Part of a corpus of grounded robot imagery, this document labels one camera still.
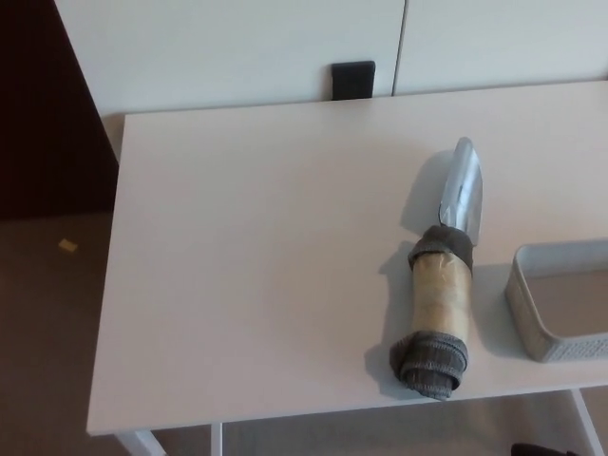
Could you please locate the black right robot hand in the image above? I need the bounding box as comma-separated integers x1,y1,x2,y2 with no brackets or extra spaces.
510,442,571,456

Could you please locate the metal shovel with handle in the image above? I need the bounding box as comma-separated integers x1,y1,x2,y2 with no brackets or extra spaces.
389,136,486,401

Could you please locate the white desk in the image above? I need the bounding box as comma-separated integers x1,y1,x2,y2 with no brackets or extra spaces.
85,79,608,456

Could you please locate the grey perforated plastic basket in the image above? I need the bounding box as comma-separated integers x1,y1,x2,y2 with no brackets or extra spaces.
504,236,608,365

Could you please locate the white cabinet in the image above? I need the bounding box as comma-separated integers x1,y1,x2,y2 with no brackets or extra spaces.
51,0,608,118

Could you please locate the dark brown door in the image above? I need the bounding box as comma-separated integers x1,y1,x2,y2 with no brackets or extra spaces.
0,0,120,222

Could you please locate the black cabinet handle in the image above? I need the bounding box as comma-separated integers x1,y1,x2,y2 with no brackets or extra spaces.
331,61,376,100

